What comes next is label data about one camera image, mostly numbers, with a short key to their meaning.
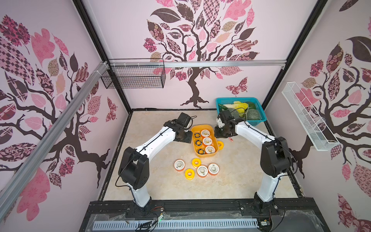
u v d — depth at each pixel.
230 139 1.00
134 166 0.46
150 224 0.68
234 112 1.00
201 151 0.95
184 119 0.68
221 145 0.97
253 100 1.17
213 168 0.87
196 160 0.90
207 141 0.99
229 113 0.76
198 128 1.05
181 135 0.70
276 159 0.49
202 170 0.87
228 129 0.70
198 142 0.99
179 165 0.88
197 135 1.03
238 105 1.13
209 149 0.95
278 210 0.73
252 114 1.03
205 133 1.03
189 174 0.85
